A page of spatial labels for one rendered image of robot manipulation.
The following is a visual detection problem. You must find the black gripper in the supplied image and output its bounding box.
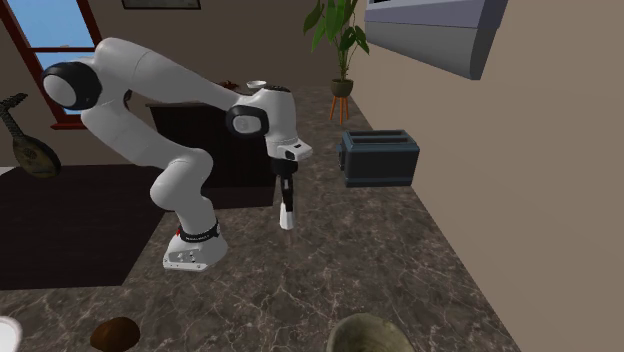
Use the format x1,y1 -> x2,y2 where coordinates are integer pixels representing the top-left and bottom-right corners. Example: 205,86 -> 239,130
270,158 -> 300,232

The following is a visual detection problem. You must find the dark wooden sideboard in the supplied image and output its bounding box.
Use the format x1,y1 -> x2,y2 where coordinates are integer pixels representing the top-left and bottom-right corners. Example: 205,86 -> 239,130
145,79 -> 278,211

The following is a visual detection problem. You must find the dark blue toaster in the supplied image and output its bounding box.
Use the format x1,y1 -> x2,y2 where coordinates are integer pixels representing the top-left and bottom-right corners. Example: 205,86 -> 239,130
336,128 -> 421,189

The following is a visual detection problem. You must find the olive green bowl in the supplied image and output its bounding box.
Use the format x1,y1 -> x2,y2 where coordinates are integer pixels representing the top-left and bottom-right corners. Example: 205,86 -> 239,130
324,312 -> 417,352

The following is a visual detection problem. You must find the green potted plant on stand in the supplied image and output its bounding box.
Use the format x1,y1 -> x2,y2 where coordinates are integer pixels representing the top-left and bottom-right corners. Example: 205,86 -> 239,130
302,0 -> 371,126

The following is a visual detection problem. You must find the brown round object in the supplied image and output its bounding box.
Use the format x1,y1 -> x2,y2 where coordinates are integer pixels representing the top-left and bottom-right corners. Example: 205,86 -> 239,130
89,316 -> 142,352

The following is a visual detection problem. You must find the brown lute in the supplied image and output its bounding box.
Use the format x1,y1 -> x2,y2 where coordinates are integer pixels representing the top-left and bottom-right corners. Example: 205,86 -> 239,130
0,92 -> 64,180

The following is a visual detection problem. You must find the red framed window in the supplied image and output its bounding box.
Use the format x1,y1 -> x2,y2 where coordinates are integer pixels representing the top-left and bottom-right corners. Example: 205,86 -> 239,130
0,0 -> 104,131

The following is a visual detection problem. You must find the white round object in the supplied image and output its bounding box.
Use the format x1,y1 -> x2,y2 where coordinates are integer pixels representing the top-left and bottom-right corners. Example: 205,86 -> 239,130
0,315 -> 24,352

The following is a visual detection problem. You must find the dark framed wall picture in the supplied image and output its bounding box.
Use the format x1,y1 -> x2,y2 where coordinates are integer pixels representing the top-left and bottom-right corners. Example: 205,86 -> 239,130
121,0 -> 203,11

